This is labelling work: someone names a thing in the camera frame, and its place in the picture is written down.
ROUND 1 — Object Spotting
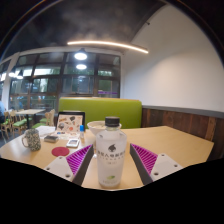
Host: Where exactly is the long curved strip light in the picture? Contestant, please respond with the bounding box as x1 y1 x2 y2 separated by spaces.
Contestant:
66 40 150 55

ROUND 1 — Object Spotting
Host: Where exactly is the flat round red coaster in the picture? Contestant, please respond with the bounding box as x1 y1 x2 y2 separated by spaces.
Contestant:
51 146 71 158

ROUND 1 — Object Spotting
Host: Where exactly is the small blue-capped tube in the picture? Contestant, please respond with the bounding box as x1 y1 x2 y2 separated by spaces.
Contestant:
79 124 86 140

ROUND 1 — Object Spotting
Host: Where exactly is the green upholstered booth bench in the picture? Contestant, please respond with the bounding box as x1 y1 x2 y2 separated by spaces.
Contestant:
58 96 144 130

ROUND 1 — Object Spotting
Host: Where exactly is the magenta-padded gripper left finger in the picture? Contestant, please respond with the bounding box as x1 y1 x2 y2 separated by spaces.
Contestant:
43 143 95 187

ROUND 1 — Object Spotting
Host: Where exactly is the wooden green-cushioned chairs group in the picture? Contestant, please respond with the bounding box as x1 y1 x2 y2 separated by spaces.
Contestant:
0 108 56 136

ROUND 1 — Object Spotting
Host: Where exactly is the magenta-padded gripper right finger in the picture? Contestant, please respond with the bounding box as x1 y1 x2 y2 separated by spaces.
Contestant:
129 143 184 186

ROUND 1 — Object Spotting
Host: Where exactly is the speckled patterned mug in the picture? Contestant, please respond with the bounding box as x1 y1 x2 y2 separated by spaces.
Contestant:
21 128 42 152

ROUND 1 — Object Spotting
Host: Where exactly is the light wooden dining table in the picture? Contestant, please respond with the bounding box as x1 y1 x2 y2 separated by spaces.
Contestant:
14 108 46 130

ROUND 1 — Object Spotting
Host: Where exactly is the clear black-capped drink bottle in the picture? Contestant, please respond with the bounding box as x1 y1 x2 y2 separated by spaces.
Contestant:
95 116 128 189

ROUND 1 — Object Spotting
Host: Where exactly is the white printed paper sheet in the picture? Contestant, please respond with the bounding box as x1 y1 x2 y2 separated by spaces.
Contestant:
35 125 57 138

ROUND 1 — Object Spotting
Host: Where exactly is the round ceiling light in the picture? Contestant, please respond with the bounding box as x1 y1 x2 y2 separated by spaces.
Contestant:
75 63 88 71
73 48 89 62

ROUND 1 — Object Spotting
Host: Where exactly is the white ceramic bowl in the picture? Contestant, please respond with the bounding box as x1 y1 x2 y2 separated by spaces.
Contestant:
86 120 123 137

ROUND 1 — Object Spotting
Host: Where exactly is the small dark wallet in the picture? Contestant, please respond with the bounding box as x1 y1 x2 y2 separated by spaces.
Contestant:
43 134 60 144

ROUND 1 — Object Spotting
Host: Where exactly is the black tablet with stickers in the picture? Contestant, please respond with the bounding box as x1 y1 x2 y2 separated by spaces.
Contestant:
54 111 87 138

